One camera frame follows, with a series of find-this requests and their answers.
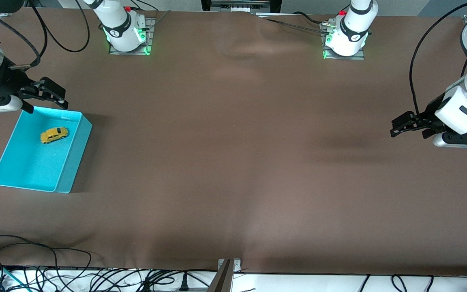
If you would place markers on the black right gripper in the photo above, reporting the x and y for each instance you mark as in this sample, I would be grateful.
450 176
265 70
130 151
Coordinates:
5 80

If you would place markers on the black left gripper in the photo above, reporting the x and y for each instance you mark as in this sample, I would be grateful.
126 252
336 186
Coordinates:
429 112

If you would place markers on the yellow beetle toy car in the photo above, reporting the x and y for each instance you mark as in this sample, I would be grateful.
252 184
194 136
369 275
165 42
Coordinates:
54 135

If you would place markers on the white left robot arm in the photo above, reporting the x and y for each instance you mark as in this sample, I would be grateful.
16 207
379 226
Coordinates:
466 105

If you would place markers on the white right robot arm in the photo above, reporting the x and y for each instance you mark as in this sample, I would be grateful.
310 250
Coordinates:
118 28

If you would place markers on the turquoise plastic bin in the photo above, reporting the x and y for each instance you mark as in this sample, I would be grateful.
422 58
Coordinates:
31 162

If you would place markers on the brown table cover sheet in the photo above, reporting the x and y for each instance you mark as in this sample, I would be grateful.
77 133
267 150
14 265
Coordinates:
233 162

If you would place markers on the silver power strip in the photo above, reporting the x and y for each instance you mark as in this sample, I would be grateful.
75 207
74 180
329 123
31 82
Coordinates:
233 6

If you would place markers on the black power plug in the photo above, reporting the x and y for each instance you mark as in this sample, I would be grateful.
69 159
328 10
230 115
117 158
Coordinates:
183 284

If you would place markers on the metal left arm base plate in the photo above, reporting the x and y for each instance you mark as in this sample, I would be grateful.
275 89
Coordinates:
345 57

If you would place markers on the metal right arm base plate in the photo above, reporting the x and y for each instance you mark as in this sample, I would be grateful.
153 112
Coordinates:
130 52

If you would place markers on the silver table edge bracket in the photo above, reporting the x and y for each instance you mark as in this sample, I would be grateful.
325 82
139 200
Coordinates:
237 265

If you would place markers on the grey metal post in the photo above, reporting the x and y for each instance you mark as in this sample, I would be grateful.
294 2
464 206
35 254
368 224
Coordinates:
222 282

